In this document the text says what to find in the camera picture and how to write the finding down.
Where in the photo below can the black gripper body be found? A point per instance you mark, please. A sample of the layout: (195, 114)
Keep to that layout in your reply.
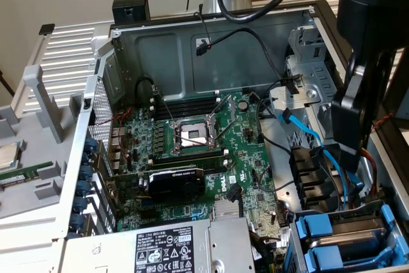
(374, 7)

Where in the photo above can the hard disk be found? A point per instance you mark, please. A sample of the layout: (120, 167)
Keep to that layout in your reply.
(314, 226)

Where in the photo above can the blue plastic disk carrier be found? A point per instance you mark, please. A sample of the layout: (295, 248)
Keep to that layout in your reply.
(324, 257)

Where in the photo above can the grey metal disk bay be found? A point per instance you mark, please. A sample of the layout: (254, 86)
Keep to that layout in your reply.
(295, 254)

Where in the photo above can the silver metal drive cage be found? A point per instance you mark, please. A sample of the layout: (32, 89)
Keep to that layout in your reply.
(319, 78)

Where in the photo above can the round coin battery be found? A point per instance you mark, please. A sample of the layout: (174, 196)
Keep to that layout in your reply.
(243, 104)

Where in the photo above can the green motherboard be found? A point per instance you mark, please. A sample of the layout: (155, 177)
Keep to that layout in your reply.
(243, 158)

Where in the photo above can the metal socket cover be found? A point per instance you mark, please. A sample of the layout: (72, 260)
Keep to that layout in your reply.
(230, 106)

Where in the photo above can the thin metal locking lever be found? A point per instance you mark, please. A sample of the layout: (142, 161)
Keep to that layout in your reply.
(225, 130)
(164, 106)

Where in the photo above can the black angled connector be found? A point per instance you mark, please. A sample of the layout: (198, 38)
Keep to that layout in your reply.
(234, 192)

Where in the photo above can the open grey PC case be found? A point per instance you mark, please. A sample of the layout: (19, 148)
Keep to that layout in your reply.
(223, 68)

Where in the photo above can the black RAM slot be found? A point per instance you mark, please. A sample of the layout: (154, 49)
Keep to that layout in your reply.
(188, 102)
(211, 167)
(188, 109)
(188, 158)

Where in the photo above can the silver finned heatsink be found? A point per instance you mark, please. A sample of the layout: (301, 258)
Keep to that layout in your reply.
(226, 210)

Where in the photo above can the CPU socket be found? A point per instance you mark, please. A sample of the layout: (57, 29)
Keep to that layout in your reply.
(191, 134)

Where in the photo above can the black graphics card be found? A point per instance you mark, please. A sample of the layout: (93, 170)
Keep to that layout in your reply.
(175, 186)

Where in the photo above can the silver power supply unit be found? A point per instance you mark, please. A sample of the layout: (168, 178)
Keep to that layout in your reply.
(166, 247)

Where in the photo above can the black plastic box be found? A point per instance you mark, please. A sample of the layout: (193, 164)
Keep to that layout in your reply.
(131, 6)

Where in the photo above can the blue slot retention clip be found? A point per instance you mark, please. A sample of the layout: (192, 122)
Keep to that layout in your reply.
(91, 144)
(86, 158)
(83, 188)
(85, 173)
(80, 205)
(77, 222)

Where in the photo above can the grey parts rack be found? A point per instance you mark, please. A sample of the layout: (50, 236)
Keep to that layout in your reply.
(38, 158)

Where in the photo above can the green RAM stick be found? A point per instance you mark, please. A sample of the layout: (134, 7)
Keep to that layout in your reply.
(22, 174)

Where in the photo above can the silver CPU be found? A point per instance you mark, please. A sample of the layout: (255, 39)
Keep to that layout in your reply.
(8, 154)

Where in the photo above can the dark slanted rod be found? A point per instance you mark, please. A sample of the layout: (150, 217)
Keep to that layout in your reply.
(6, 84)

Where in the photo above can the black plastic air duct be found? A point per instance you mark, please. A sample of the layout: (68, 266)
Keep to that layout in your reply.
(306, 164)

